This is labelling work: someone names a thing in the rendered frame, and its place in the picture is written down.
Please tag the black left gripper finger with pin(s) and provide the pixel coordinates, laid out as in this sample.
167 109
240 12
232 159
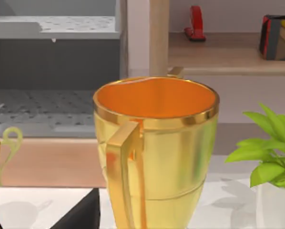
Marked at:
88 212

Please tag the black red yellow book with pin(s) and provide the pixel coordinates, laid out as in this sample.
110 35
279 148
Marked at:
272 38

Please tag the large gold trophy cup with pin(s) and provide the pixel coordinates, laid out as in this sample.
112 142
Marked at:
171 167

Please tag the wooden open shelves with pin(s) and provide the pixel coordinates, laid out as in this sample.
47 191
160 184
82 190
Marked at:
228 62

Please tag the pale wooden drawer front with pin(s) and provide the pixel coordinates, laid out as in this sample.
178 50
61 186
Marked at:
49 162

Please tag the red stapler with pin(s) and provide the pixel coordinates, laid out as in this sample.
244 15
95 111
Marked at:
196 26

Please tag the grey pierced drawer inside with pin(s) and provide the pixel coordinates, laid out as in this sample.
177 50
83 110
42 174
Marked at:
42 112

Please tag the grey pierced shelf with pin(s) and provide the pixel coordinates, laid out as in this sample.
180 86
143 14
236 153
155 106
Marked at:
73 27

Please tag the green plant in white pot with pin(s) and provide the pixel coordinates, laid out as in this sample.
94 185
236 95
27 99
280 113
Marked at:
271 148

